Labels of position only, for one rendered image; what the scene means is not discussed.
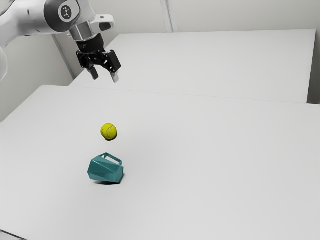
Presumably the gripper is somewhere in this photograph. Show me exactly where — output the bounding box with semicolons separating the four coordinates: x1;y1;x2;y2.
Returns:
74;33;122;84

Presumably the teal faceted mug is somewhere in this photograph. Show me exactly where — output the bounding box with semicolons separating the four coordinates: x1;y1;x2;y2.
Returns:
87;152;125;185

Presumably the yellow tennis ball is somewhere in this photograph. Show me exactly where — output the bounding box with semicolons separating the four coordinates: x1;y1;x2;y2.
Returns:
100;122;118;141

